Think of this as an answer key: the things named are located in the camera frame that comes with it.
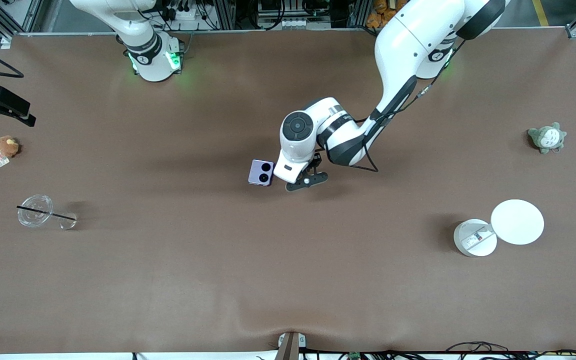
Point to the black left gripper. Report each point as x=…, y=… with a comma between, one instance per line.
x=314, y=161

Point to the lavender flip phone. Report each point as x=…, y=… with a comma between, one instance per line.
x=260, y=172

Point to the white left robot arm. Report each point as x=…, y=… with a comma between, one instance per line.
x=408, y=40

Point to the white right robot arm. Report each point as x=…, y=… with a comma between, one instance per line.
x=148, y=50

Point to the brown plush toy with tag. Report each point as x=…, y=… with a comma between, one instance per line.
x=6, y=146

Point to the clear plastic cup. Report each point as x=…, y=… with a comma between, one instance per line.
x=34, y=211

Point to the brown table mat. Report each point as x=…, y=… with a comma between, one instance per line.
x=288, y=275

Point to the black drinking straw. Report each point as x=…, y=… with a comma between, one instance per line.
x=58, y=215

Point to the white terminal block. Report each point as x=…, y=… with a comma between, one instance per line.
x=305, y=23

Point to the orange plush toy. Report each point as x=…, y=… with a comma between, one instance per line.
x=373, y=20
x=381, y=6
x=392, y=16

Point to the white cylinder container with label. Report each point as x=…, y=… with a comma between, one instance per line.
x=473, y=240

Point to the small green circuit board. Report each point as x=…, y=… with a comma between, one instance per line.
x=354, y=356

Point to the white power strip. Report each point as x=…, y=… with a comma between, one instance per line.
x=182, y=12

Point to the white round flat lid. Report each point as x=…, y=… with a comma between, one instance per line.
x=517, y=222

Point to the grey totoro plush toy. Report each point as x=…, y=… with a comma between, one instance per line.
x=547, y=138

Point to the grey camera stand bracket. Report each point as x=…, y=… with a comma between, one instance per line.
x=290, y=346

